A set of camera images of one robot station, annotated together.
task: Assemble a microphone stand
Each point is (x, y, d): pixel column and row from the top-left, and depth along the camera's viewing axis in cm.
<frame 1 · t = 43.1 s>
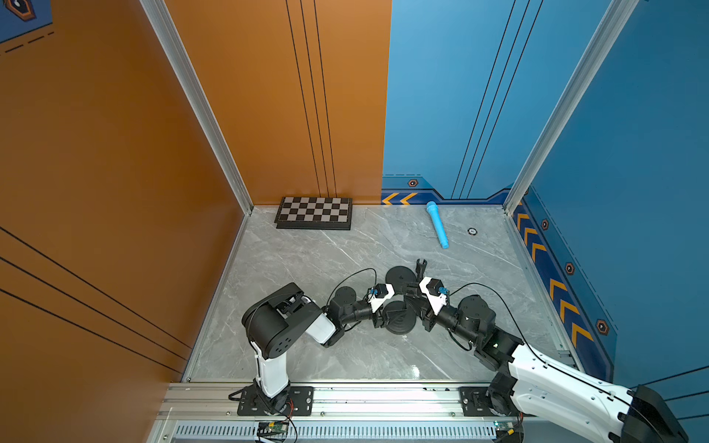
left hand: (401, 298, 82), fingers open
right hand: (409, 293, 75), fingers closed
light blue toy microphone: (435, 211, 118), point 3 cm above the table
black white checkerboard: (315, 213, 115), point 5 cm above the table

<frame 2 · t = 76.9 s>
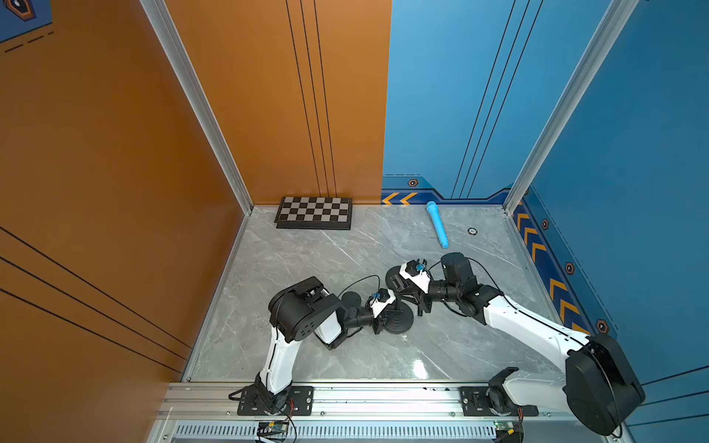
left hand: (400, 308, 87), fingers closed
right hand: (399, 289, 80), fingers closed
the named things where they were.

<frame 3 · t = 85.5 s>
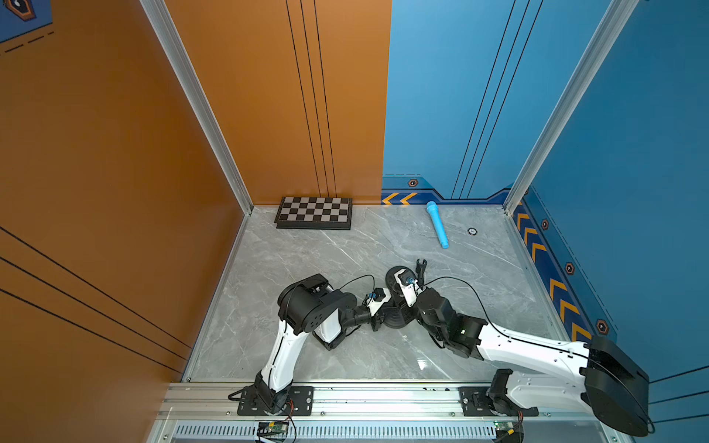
left hand: (397, 304, 89), fingers closed
right hand: (396, 289, 80), fingers open
the named things where they were.

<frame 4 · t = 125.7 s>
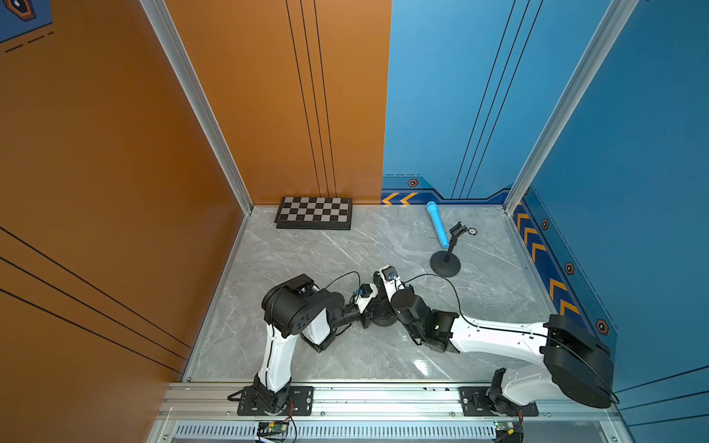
left hand: (385, 298, 88), fingers closed
right hand: (381, 285, 82), fingers open
black stand pole with clip: (456, 231, 88), point 20 cm above the table
the other named things where they were.

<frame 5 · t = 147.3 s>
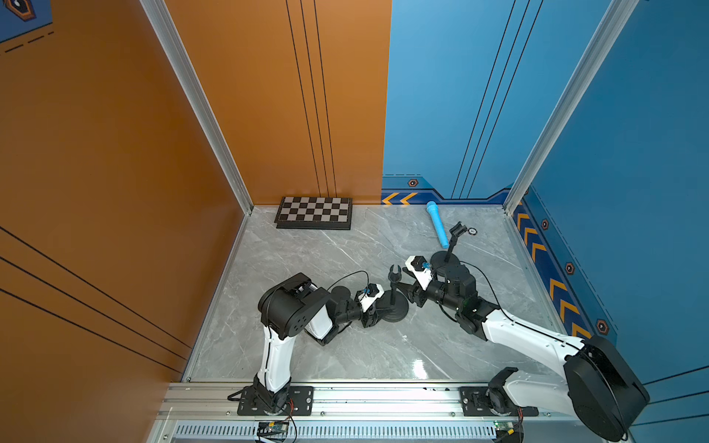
left hand: (386, 300, 90), fingers open
right hand: (401, 275, 81), fingers open
the named things where they were.

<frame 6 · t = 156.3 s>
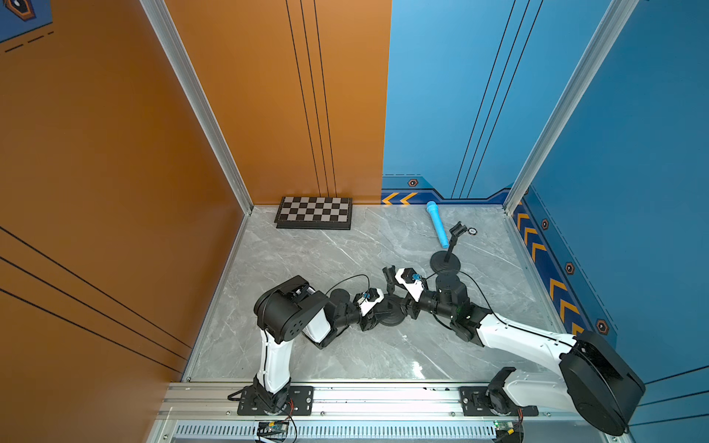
left hand: (385, 303, 90), fingers open
right hand: (391, 288, 80), fingers open
the named things where they were.

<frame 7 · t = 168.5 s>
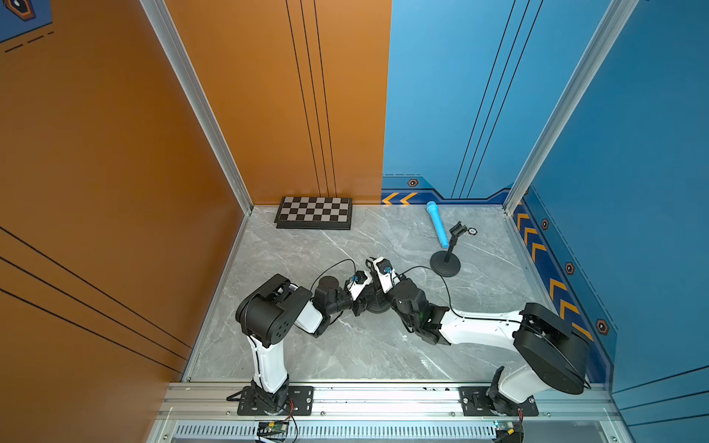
left hand: (377, 287, 90), fingers open
right hand: (374, 272, 83), fingers closed
the named things where they were.

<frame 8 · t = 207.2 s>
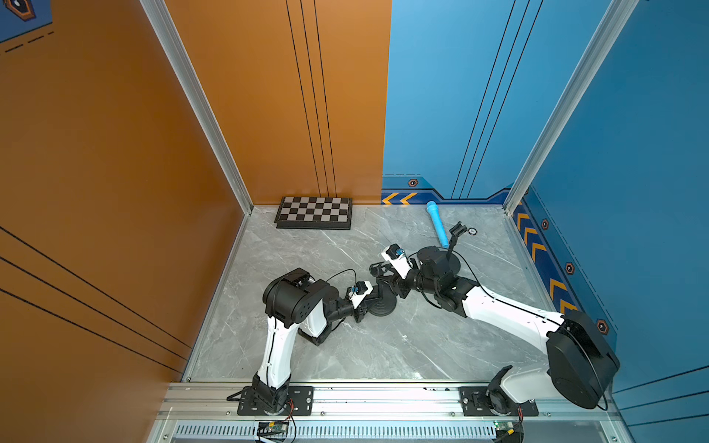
left hand: (377, 293, 92), fingers closed
right hand: (383, 271, 82), fingers open
the named things where they were.

